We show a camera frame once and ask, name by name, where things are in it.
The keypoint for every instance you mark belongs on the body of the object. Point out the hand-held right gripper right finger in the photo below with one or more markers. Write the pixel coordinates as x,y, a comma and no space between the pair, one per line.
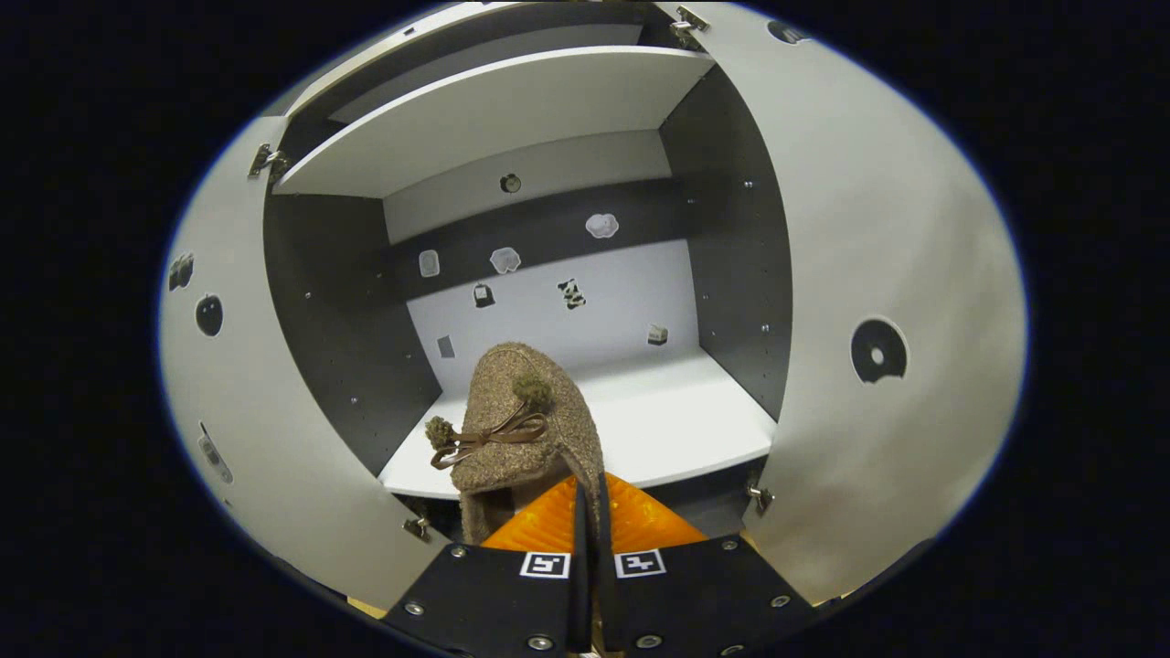
704,594

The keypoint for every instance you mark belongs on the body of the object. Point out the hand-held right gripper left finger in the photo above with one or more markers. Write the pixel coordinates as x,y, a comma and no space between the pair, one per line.
484,594

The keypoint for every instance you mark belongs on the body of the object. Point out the brown fuzzy shoe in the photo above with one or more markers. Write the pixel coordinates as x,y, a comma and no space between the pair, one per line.
512,429

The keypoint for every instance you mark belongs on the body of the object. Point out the white shoe cabinet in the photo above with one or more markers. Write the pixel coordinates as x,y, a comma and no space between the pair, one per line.
640,411

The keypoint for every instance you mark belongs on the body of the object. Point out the white cabinet door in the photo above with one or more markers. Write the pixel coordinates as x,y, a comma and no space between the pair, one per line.
256,439
877,228

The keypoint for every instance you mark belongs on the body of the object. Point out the metal door hinge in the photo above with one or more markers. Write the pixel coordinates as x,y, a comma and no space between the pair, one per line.
760,496
267,162
686,27
418,527

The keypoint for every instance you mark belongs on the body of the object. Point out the white cabinet shelf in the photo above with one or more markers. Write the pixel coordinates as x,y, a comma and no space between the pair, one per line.
494,119

